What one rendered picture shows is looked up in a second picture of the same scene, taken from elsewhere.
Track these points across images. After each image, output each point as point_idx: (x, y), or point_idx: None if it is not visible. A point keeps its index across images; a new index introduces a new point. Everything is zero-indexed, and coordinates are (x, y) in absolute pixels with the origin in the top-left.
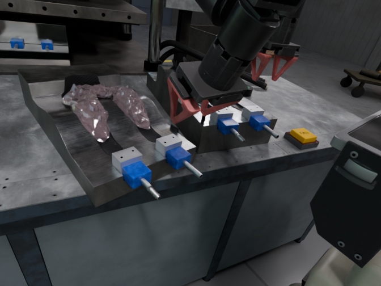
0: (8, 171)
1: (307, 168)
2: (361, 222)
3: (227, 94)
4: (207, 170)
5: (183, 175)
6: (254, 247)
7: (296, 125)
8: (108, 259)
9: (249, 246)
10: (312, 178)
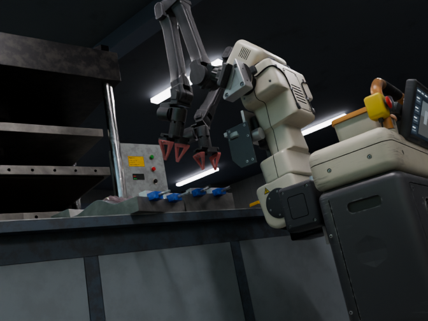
0: None
1: (286, 239)
2: (244, 148)
3: (181, 137)
4: (195, 211)
5: (181, 211)
6: None
7: None
8: (147, 313)
9: None
10: (301, 253)
